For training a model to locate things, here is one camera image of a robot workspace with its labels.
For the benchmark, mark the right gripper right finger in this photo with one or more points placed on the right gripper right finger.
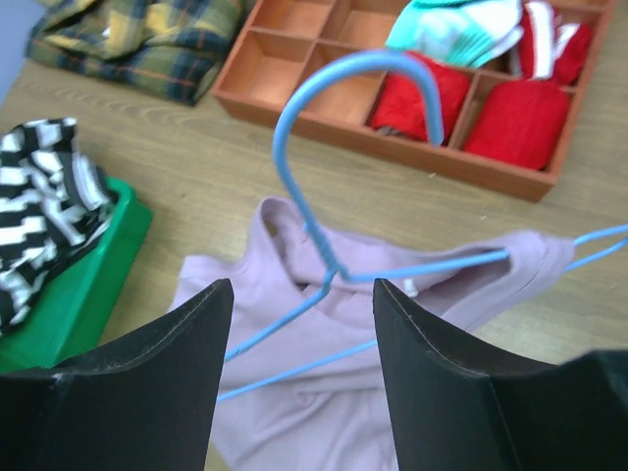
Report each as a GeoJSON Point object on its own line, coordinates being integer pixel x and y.
{"type": "Point", "coordinates": [459, 403]}

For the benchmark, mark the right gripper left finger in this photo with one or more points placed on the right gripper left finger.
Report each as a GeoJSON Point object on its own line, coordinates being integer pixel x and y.
{"type": "Point", "coordinates": [144, 401]}

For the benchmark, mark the mauve tank top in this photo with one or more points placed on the mauve tank top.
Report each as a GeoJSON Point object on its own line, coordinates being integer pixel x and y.
{"type": "Point", "coordinates": [312, 396]}

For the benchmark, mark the blue wire hanger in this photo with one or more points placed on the blue wire hanger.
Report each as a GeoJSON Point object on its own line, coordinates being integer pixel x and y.
{"type": "Point", "coordinates": [376, 60]}

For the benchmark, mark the green plastic tray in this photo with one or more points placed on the green plastic tray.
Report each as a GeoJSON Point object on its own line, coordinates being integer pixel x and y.
{"type": "Point", "coordinates": [70, 315]}

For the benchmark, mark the black white striped garment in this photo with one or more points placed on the black white striped garment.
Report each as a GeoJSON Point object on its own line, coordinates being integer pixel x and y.
{"type": "Point", "coordinates": [55, 205]}

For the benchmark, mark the red rolled cloth right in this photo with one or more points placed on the red rolled cloth right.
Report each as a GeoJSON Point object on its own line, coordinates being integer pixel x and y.
{"type": "Point", "coordinates": [520, 123]}

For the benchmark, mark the red rolled cloth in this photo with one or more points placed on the red rolled cloth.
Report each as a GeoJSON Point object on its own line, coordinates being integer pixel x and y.
{"type": "Point", "coordinates": [400, 109]}
{"type": "Point", "coordinates": [520, 123]}

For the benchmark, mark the red rolled cloth left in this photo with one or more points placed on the red rolled cloth left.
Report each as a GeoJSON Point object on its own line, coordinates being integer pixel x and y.
{"type": "Point", "coordinates": [400, 109]}

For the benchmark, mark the yellow plaid shirt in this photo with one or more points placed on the yellow plaid shirt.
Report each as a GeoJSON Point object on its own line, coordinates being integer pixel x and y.
{"type": "Point", "coordinates": [173, 49]}

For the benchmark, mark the red white striped sock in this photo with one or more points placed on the red white striped sock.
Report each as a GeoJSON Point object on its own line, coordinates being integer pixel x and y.
{"type": "Point", "coordinates": [549, 48]}

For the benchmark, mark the teal white sock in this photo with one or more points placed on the teal white sock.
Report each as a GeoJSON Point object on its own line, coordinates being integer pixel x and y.
{"type": "Point", "coordinates": [461, 33]}

